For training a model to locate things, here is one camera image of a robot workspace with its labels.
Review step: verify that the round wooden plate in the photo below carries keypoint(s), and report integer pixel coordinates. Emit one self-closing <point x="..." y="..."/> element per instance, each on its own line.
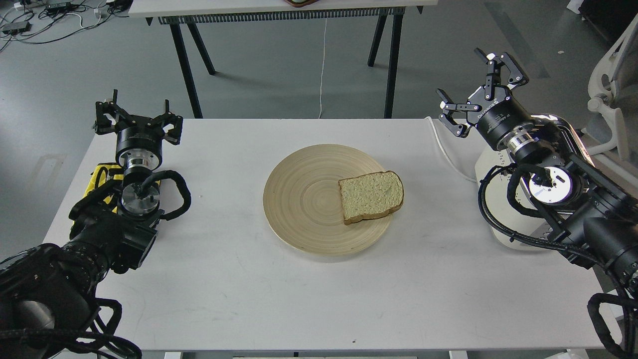
<point x="302" y="201"/>

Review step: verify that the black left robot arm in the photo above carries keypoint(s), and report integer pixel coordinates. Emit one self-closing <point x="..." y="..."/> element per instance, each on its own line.
<point x="49" y="299"/>

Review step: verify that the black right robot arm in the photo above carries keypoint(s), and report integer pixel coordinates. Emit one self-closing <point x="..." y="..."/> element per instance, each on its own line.
<point x="592" y="220"/>

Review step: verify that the slice of brown bread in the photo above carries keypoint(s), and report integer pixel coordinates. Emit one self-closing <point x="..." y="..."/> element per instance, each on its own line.
<point x="370" y="196"/>

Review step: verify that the cream chrome toaster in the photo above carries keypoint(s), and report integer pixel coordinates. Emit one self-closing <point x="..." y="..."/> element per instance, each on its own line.
<point x="498" y="199"/>

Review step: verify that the white office chair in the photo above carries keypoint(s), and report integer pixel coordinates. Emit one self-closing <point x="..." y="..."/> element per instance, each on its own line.
<point x="612" y="89"/>

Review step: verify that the white table with black legs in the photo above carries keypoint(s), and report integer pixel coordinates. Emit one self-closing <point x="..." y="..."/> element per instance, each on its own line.
<point x="190" y="13"/>

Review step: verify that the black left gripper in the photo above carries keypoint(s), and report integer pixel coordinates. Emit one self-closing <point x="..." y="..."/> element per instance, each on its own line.
<point x="138" y="132"/>

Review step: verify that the brown object on far table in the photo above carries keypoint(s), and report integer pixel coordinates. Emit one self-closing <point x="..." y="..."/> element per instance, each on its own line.
<point x="300" y="3"/>

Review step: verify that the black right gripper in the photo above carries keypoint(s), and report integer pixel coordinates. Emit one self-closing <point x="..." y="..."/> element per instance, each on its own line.
<point x="492" y="109"/>

